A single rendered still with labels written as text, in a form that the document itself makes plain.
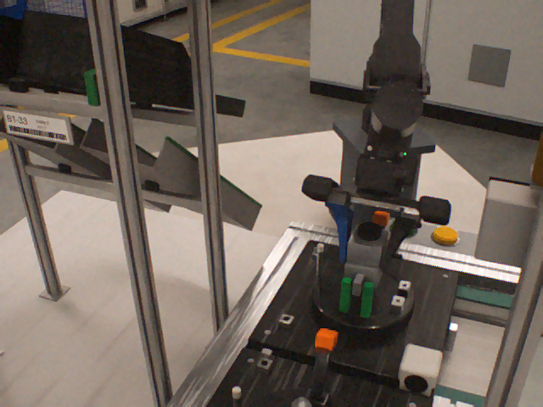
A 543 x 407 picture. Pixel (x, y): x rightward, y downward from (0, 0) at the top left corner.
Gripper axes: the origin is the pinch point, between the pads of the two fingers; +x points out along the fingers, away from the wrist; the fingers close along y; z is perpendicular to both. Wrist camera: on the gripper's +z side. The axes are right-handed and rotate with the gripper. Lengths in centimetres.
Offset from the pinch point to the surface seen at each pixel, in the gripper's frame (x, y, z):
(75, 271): 16, -53, -16
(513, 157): -78, 30, -277
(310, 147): -23, -29, -66
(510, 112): -108, 24, -290
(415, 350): 12.0, 8.7, 0.9
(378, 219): -3.5, -0.2, -6.5
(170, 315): 17.9, -30.6, -13.1
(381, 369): 15.1, 5.3, 1.5
